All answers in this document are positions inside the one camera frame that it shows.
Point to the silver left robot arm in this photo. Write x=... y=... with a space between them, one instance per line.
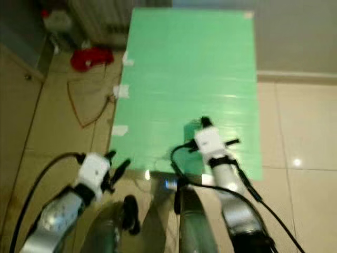
x=60 y=219

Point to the white tape strip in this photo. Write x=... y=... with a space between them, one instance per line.
x=128 y=58
x=119 y=130
x=121 y=91

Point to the grey left robot leg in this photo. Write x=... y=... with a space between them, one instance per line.
x=110 y=232

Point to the grey robot leg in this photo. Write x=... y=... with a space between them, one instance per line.
x=195 y=226
x=110 y=232

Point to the green table cover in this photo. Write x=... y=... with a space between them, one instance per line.
x=189 y=68

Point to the beige door panel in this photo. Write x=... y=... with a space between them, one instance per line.
x=13 y=132

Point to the grey right robot leg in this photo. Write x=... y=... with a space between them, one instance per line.
x=195 y=226

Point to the red cloth object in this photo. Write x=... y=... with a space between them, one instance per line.
x=90 y=58

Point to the small white corner tape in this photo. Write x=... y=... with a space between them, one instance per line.
x=247 y=15

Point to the striped grey panel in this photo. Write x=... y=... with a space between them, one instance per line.
x=105 y=21

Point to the white container with red cap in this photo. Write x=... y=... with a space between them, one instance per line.
x=58 y=21

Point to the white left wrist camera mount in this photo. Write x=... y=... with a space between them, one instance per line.
x=92 y=169

